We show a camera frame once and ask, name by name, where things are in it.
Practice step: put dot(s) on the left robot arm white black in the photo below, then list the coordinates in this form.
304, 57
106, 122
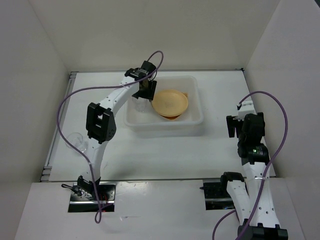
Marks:
101, 124

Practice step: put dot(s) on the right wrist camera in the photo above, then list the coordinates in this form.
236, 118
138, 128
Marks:
245, 108

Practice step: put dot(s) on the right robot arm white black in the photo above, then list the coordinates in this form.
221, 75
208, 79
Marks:
251, 194

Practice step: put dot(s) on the beige plastic plate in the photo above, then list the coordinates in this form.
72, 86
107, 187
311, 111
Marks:
170, 102

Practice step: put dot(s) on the beige bear plate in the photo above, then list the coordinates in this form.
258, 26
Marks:
171, 117

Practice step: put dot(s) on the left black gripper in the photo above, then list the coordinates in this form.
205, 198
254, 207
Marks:
146, 95

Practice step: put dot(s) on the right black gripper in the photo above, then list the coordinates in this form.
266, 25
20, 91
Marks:
232, 122

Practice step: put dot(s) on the triangular woven bamboo tray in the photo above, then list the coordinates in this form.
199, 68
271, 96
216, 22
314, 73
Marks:
185, 95

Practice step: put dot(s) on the clear glass cup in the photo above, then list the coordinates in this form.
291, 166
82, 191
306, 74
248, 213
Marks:
140, 104
78, 141

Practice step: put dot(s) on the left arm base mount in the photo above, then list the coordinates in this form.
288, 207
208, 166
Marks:
82, 202

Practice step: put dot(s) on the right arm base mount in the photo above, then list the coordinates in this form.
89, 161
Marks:
216, 198

